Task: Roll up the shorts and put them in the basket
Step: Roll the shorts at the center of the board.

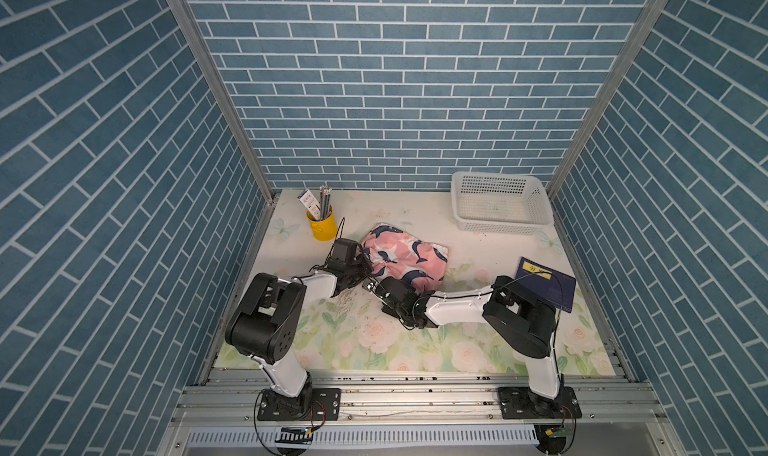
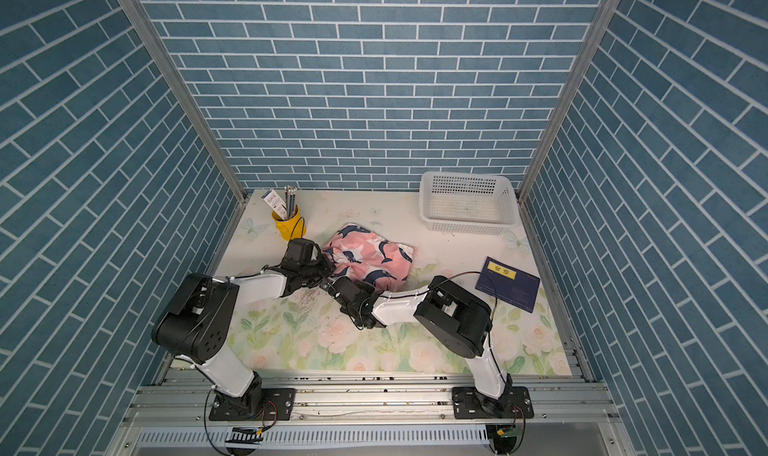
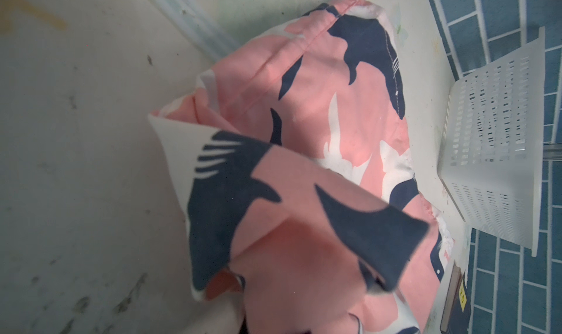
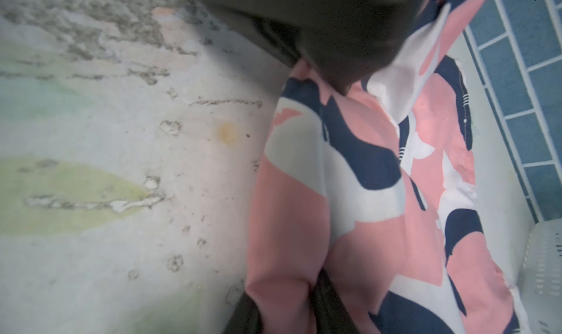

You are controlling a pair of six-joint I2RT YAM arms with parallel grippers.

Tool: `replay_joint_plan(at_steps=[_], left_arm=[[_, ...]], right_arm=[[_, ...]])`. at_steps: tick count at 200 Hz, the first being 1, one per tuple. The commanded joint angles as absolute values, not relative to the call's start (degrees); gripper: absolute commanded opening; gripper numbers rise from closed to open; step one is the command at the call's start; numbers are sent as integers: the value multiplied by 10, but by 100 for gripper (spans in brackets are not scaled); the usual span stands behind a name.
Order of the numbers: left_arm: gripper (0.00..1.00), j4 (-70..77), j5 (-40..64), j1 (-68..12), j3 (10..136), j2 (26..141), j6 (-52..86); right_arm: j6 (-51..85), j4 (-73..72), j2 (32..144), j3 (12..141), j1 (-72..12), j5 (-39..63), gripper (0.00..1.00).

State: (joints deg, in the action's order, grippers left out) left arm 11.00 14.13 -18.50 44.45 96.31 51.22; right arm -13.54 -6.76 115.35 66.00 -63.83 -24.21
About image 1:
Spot pink shark-print shorts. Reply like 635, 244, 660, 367
361, 223, 450, 294

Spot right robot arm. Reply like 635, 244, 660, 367
366, 275, 582, 421

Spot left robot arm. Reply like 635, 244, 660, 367
224, 238, 372, 421

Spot yellow pen cup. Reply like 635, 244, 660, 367
306, 208, 338, 242

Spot floral table mat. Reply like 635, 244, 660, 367
251, 190, 615, 377

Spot pens in cup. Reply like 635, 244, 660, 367
320, 186, 331, 220

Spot white plastic basket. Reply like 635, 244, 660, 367
450, 171, 554, 235

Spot dark blue book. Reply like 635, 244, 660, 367
515, 257, 577, 313

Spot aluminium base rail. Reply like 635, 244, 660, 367
159, 370, 684, 455

